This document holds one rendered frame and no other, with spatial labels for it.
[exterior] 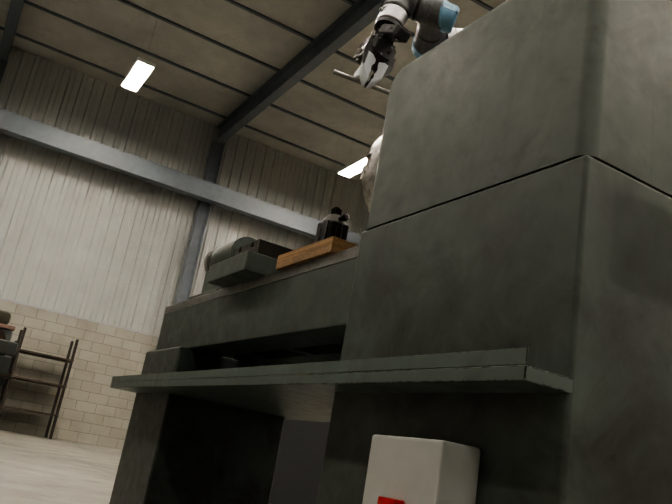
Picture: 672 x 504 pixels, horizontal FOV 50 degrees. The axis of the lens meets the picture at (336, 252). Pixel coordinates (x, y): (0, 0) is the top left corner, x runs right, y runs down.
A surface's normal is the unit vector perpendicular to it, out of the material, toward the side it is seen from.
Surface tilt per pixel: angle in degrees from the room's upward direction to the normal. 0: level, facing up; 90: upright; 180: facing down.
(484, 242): 90
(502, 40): 90
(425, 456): 90
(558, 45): 90
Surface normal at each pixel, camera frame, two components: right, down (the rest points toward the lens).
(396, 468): -0.84, -0.29
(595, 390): 0.51, -0.16
